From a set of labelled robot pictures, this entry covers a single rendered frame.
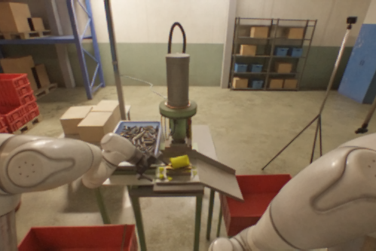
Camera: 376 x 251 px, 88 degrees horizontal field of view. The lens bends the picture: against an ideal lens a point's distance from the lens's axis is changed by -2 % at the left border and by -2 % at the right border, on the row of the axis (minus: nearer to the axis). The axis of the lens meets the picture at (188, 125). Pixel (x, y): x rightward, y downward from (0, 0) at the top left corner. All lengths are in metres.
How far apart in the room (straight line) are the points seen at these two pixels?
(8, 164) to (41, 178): 0.06
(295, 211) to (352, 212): 0.07
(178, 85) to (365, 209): 0.87
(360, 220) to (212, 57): 6.19
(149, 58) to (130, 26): 0.98
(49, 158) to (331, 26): 7.56
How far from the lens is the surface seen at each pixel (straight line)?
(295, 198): 0.35
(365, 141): 0.45
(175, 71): 1.00
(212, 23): 6.30
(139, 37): 6.36
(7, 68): 6.72
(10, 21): 6.33
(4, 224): 0.63
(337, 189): 0.31
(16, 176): 0.48
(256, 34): 6.20
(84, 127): 2.63
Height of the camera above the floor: 1.90
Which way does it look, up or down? 28 degrees down
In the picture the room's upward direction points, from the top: 1 degrees clockwise
